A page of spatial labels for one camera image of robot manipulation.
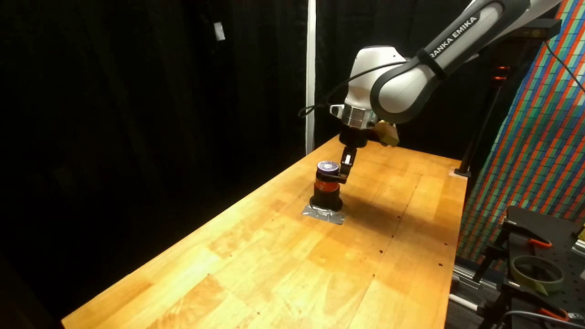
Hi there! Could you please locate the dark jar with purple lid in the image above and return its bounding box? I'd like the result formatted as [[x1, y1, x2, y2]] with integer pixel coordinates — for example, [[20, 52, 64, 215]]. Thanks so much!
[[309, 160, 344, 212]]

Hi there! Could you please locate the white pole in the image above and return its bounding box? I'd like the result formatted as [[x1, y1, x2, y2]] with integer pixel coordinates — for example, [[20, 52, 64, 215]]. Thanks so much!
[[305, 0, 317, 156]]

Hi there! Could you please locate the silver tape patch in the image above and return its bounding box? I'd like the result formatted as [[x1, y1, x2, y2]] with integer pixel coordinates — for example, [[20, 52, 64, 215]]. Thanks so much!
[[301, 204, 346, 225]]

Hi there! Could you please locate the colourful patterned board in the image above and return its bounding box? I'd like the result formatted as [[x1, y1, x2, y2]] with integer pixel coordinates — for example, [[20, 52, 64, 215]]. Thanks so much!
[[456, 0, 585, 266]]

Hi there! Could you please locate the white tube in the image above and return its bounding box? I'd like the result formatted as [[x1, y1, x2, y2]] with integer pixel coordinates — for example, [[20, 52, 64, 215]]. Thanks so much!
[[449, 293, 486, 317]]

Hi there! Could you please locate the orange and black clamp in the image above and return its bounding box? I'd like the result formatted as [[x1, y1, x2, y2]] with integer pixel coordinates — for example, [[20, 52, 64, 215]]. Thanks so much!
[[536, 307, 573, 323], [503, 219, 554, 250]]

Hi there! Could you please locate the black curtain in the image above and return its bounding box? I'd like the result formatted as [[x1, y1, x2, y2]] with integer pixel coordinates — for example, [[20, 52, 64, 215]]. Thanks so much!
[[0, 0, 499, 329]]

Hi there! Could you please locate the roll of green tape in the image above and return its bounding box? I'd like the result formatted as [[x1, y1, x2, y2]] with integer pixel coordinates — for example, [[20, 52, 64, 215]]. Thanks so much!
[[509, 255, 565, 296]]

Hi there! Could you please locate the camera on mount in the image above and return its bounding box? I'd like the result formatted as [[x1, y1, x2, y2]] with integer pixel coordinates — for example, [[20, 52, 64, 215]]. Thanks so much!
[[454, 18, 563, 179]]

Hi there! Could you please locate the black cable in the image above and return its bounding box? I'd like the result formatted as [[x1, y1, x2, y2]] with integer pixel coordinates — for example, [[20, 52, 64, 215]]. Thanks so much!
[[544, 40, 585, 94]]

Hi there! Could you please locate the grey cable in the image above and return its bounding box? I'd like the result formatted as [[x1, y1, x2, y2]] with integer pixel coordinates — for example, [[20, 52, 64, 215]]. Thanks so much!
[[497, 310, 585, 329]]

